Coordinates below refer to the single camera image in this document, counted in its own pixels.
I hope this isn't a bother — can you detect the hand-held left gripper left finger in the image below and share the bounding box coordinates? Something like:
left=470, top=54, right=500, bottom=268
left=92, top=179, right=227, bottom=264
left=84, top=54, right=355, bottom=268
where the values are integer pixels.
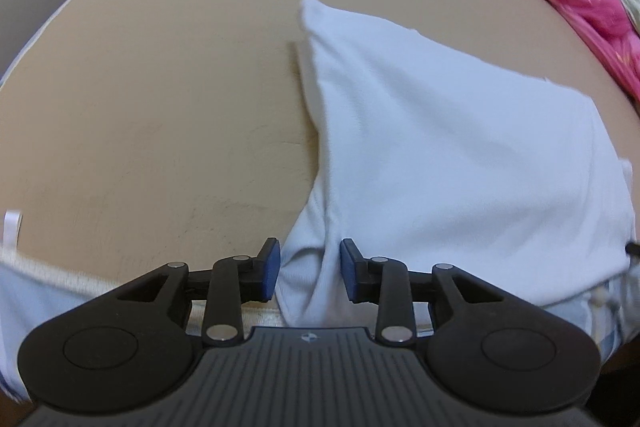
left=117, top=237, right=282, bottom=349

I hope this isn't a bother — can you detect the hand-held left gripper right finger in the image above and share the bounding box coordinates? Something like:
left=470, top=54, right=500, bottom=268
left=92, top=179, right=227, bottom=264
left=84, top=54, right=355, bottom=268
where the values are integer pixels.
left=339, top=237, right=502, bottom=348

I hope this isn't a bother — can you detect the white shirt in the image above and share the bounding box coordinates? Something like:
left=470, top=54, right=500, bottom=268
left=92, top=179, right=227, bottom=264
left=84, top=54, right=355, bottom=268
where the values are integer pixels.
left=276, top=0, right=637, bottom=334

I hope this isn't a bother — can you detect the striped bed sheet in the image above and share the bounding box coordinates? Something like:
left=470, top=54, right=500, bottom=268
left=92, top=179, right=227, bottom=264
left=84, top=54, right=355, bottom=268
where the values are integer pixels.
left=0, top=252, right=627, bottom=405

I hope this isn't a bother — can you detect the white fabric tag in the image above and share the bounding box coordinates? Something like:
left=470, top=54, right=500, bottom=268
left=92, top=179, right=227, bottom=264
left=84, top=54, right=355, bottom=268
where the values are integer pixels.
left=2, top=209, right=24, bottom=254

